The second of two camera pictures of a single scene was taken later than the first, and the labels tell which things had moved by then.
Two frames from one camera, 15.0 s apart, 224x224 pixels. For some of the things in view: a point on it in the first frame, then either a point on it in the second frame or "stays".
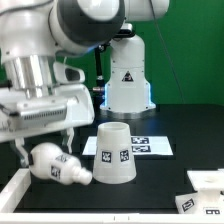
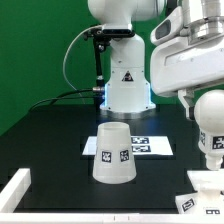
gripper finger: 70,132 → 187,97
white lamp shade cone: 114,161 stays
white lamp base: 208,198 stays
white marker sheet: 141,145 stays
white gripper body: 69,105 → 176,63
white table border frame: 12,188 stays
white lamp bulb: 49,161 → 209,119
